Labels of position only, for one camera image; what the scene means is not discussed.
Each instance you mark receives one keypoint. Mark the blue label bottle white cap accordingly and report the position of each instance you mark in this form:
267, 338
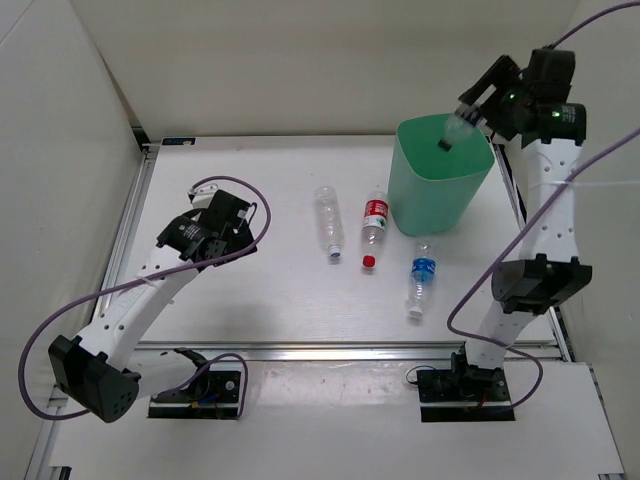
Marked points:
422, 276

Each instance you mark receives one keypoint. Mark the red label bottle red cap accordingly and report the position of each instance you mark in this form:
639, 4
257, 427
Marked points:
373, 231

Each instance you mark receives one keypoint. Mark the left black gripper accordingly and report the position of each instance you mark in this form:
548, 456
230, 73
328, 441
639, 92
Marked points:
241, 238

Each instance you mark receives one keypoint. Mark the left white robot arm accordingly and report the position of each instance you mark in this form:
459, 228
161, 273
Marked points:
97, 367

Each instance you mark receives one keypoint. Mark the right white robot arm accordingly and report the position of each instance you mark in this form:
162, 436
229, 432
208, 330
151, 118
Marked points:
548, 270

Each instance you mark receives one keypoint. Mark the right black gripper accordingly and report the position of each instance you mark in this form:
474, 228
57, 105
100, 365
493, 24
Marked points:
504, 69

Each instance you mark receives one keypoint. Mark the clear bottle blue cap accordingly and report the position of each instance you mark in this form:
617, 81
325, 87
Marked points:
329, 222

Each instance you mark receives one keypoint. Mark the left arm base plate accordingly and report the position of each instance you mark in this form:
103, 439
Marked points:
218, 394

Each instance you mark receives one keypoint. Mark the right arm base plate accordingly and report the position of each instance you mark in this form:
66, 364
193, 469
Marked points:
446, 397

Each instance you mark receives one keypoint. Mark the aluminium table frame rail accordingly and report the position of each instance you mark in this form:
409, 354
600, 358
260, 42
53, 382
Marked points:
329, 345

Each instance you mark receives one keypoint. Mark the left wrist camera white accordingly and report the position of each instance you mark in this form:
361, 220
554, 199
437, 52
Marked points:
201, 196

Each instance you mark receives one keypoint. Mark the small bottle black cap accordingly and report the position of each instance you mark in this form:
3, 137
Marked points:
458, 126

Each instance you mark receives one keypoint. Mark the green plastic bin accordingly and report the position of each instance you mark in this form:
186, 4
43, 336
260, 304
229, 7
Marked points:
429, 188

